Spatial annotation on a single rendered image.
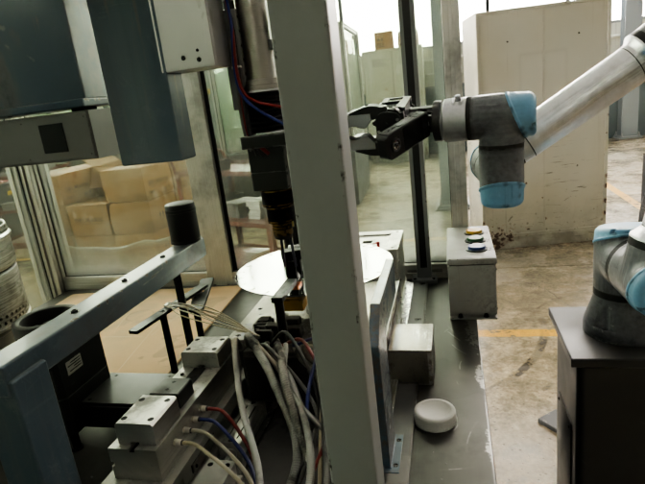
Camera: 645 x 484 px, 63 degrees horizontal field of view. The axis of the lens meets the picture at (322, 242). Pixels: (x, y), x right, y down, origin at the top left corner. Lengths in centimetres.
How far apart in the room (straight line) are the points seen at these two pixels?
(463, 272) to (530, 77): 299
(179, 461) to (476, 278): 75
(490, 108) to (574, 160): 336
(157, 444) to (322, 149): 55
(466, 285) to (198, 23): 80
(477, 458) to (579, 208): 360
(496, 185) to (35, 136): 82
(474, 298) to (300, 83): 97
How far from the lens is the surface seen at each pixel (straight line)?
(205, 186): 164
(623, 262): 107
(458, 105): 94
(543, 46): 415
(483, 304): 128
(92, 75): 105
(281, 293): 89
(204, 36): 83
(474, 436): 92
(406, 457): 86
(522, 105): 93
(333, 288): 39
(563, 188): 429
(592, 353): 117
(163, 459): 82
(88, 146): 102
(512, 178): 95
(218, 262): 169
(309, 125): 37
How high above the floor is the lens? 129
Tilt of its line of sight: 16 degrees down
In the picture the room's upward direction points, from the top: 7 degrees counter-clockwise
